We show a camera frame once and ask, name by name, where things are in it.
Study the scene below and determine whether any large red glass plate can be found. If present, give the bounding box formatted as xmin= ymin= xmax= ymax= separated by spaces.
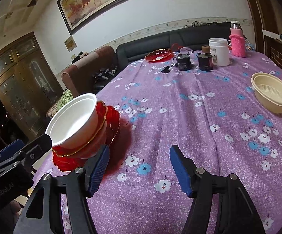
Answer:
xmin=53 ymin=103 xmax=120 ymax=172

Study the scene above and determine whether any red glass bowl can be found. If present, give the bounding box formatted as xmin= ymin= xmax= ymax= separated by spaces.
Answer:
xmin=52 ymin=101 xmax=108 ymax=159

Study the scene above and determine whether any white paper bowl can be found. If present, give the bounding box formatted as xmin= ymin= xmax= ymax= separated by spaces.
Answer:
xmin=45 ymin=94 xmax=98 ymax=155

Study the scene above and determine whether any cream plastic bowl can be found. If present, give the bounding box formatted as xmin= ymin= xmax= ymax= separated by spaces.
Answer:
xmin=251 ymin=72 xmax=282 ymax=114

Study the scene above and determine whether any green floral blanket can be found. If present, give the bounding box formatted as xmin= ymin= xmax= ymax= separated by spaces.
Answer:
xmin=46 ymin=89 xmax=74 ymax=118

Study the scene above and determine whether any wooden glass cabinet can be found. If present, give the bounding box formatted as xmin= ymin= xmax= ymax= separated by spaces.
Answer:
xmin=0 ymin=32 xmax=63 ymax=140

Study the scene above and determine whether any brown armchair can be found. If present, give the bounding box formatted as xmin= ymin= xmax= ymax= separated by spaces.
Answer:
xmin=61 ymin=45 xmax=116 ymax=97

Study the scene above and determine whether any purple floral tablecloth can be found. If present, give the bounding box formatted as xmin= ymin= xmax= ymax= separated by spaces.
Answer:
xmin=88 ymin=52 xmax=282 ymax=233

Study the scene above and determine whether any black leather sofa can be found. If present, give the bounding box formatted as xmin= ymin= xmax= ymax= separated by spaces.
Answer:
xmin=112 ymin=22 xmax=231 ymax=73

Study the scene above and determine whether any small red glass dish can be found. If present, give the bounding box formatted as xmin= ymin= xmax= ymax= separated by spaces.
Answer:
xmin=145 ymin=49 xmax=174 ymax=63

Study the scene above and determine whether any dark jar with cork lid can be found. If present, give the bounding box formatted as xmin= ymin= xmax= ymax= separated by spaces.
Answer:
xmin=197 ymin=45 xmax=213 ymax=72

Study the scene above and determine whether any small black jar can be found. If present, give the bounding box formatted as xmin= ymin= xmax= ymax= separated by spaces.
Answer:
xmin=175 ymin=53 xmax=192 ymax=71

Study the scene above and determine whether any white plastic jar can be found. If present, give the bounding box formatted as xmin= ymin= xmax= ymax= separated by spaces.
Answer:
xmin=209 ymin=38 xmax=230 ymax=66

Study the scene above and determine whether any pink thermos with knit sleeve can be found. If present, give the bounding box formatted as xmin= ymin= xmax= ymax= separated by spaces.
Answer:
xmin=230 ymin=20 xmax=246 ymax=58

